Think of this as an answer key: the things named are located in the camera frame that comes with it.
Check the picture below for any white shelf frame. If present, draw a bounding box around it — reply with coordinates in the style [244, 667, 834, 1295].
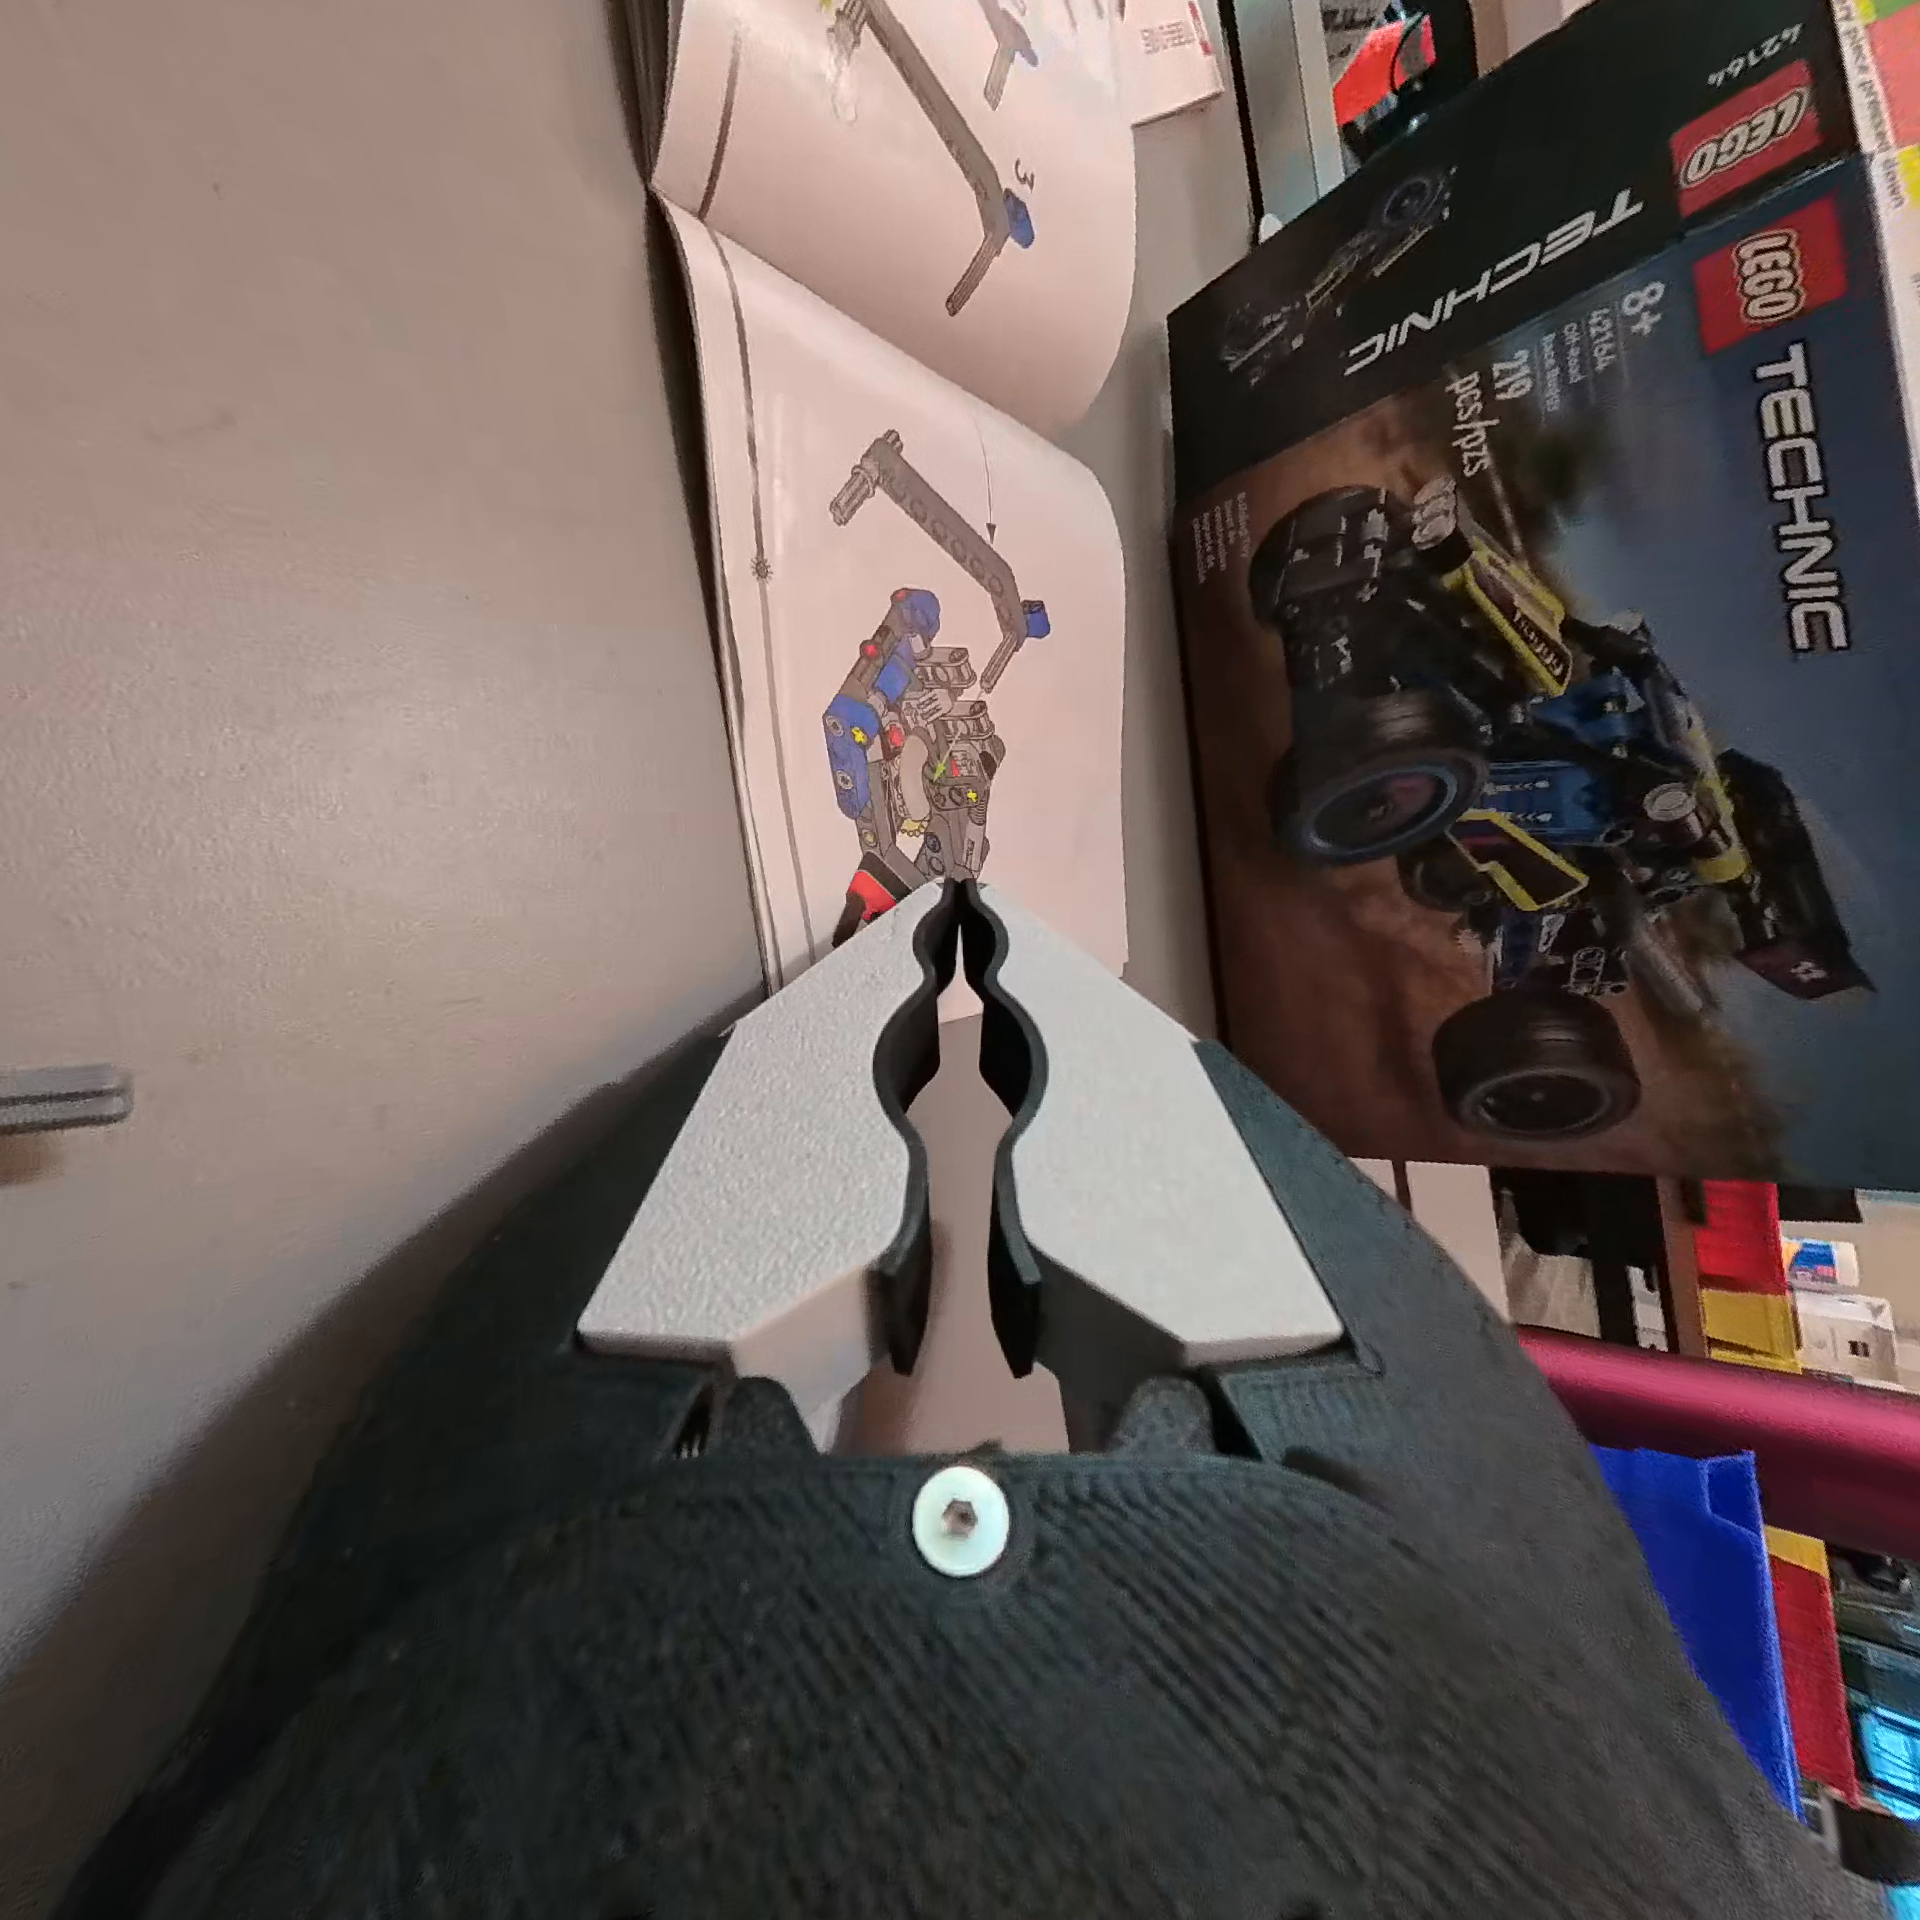
[1224, 0, 1354, 241]

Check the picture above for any lego instruction booklet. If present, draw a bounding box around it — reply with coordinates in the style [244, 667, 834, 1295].
[617, 0, 1144, 998]

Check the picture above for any red yellow plastic bin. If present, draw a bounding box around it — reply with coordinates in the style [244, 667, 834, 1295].
[1696, 1182, 1801, 1373]
[1769, 1527, 1863, 1800]

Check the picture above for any red object on shelf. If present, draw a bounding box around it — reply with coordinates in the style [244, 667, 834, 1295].
[1334, 6, 1443, 136]

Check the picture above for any magenta bar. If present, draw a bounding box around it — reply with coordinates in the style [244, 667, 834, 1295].
[1522, 1328, 1920, 1561]

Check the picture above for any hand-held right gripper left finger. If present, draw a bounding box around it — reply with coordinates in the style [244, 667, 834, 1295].
[577, 881, 963, 1454]

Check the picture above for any small white booklet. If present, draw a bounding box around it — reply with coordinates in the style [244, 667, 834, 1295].
[1119, 0, 1230, 126]

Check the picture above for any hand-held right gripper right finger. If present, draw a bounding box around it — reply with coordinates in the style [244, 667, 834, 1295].
[961, 881, 1346, 1454]

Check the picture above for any blue plastic bin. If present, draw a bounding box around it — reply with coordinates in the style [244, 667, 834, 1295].
[1592, 1446, 1801, 1817]

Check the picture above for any white printed sign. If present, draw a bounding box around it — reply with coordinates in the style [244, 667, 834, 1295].
[1839, 0, 1920, 346]

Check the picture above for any lego set box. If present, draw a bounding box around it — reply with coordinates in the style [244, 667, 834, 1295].
[1168, 0, 1920, 1193]

